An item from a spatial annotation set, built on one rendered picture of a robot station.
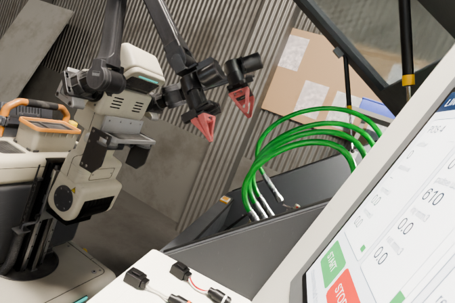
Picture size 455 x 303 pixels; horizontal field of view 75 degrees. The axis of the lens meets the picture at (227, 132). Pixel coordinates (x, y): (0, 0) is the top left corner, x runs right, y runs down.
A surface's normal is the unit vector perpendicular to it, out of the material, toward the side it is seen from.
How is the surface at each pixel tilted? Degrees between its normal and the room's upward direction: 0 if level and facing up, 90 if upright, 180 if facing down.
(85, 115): 90
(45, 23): 74
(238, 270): 90
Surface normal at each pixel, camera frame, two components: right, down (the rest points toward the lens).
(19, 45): -0.26, -0.31
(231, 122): -0.37, -0.06
